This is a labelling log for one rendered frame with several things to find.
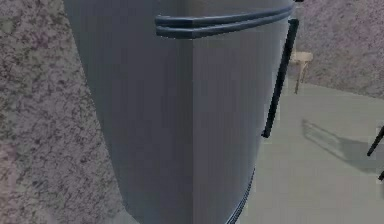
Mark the grey fridge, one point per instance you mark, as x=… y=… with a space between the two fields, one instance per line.
x=173 y=110

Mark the beige wooden stool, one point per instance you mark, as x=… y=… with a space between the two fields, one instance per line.
x=301 y=61

